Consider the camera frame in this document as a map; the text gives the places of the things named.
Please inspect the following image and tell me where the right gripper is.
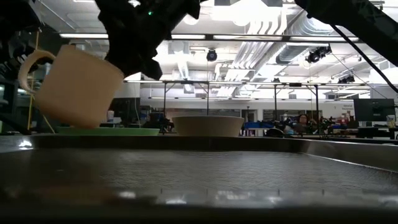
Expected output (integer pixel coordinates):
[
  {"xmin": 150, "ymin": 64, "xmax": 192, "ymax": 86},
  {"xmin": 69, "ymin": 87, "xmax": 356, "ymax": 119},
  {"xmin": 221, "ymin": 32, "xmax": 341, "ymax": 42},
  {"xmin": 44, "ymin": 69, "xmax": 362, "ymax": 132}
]
[{"xmin": 95, "ymin": 0, "xmax": 201, "ymax": 80}]

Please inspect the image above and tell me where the orange ribbed cup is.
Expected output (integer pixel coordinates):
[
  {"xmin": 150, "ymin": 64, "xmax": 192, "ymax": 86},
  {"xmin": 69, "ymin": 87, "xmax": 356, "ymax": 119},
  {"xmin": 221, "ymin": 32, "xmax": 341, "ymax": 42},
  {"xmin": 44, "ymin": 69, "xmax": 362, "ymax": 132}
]
[{"xmin": 17, "ymin": 44, "xmax": 125, "ymax": 129}]

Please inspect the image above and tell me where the green plate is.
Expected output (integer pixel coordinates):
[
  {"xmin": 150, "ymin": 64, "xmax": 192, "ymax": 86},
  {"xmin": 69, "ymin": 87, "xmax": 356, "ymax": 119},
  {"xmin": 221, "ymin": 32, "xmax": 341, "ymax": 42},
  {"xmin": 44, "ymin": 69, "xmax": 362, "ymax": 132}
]
[{"xmin": 57, "ymin": 126, "xmax": 161, "ymax": 137}]

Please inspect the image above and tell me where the grey bowl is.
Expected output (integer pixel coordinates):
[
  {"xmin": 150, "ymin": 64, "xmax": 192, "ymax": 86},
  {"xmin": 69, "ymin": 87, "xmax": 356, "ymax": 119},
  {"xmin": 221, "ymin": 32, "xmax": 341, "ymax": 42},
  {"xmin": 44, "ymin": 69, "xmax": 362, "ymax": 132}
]
[{"xmin": 172, "ymin": 115, "xmax": 246, "ymax": 138}]

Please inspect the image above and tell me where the blue plastic bin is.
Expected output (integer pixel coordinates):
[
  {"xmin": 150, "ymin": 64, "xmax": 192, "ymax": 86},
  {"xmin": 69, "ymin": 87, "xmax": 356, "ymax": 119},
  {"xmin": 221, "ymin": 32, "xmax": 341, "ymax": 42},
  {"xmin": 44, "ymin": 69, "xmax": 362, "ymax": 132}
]
[{"xmin": 244, "ymin": 121, "xmax": 276, "ymax": 130}]

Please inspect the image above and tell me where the person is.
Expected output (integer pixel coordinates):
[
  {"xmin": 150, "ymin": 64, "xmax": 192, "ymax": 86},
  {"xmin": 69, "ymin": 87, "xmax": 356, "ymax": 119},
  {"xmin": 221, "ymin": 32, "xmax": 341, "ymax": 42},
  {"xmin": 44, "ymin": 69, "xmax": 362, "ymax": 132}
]
[{"xmin": 293, "ymin": 113, "xmax": 312, "ymax": 135}]

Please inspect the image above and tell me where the black computer monitor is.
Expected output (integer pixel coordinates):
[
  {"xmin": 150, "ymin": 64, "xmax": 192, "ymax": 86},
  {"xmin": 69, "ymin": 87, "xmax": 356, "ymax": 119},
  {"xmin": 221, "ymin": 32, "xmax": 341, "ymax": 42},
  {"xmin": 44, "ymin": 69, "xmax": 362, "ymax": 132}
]
[{"xmin": 353, "ymin": 98, "xmax": 396, "ymax": 123}]

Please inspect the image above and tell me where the black metal rack frame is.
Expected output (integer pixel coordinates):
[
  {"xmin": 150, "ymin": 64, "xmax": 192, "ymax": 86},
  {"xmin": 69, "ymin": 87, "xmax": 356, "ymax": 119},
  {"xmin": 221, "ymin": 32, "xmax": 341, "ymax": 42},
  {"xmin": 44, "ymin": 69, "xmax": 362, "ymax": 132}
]
[{"xmin": 160, "ymin": 80, "xmax": 321, "ymax": 127}]

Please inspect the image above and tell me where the ceiling light rail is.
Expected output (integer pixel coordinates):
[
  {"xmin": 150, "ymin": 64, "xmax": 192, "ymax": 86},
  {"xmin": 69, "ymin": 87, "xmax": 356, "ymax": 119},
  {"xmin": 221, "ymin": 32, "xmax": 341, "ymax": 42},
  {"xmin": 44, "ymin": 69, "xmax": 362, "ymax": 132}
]
[{"xmin": 58, "ymin": 32, "xmax": 362, "ymax": 42}]

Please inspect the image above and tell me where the black aluminium table frame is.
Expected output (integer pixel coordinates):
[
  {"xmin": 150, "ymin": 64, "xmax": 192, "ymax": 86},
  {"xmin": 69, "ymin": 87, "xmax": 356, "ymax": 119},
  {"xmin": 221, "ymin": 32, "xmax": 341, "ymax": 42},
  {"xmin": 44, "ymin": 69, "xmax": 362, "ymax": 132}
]
[{"xmin": 0, "ymin": 113, "xmax": 32, "ymax": 136}]

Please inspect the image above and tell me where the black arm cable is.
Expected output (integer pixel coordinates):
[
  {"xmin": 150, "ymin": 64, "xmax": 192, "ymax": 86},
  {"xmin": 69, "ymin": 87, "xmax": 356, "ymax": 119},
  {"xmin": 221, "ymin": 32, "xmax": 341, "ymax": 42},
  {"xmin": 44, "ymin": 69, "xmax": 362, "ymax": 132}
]
[{"xmin": 330, "ymin": 24, "xmax": 398, "ymax": 94}]

